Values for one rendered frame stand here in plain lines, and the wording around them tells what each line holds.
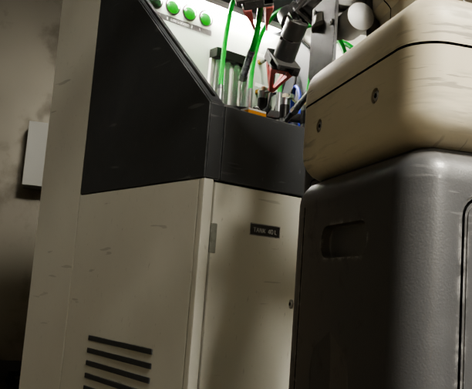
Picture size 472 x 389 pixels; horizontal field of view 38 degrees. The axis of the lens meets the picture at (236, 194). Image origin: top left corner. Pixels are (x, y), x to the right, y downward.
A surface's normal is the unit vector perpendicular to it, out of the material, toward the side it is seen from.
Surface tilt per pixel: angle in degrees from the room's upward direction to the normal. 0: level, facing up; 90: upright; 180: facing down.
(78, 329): 90
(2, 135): 90
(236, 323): 90
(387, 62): 90
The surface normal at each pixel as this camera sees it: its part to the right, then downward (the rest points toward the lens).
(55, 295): -0.79, -0.14
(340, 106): -0.96, -0.11
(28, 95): 0.27, -0.11
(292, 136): 0.61, -0.06
